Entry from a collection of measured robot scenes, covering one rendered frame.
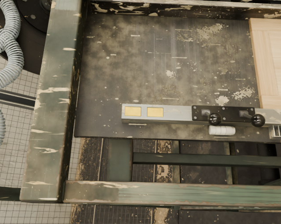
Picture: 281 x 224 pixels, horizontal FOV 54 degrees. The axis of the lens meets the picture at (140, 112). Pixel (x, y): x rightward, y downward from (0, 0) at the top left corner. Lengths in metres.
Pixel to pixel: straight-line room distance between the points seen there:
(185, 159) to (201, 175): 1.98
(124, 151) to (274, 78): 0.57
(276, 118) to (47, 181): 0.71
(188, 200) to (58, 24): 0.67
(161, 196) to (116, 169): 0.18
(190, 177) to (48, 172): 2.35
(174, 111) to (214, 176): 1.96
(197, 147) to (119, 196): 2.24
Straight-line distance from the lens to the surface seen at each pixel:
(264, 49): 1.10
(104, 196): 0.80
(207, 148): 2.89
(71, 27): 0.95
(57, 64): 0.89
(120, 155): 0.90
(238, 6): 1.10
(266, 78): 1.04
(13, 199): 1.31
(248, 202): 0.86
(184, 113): 0.87
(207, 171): 2.85
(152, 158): 0.92
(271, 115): 0.97
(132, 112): 0.86
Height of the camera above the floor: 2.11
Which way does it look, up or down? 32 degrees down
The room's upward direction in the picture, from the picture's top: 75 degrees counter-clockwise
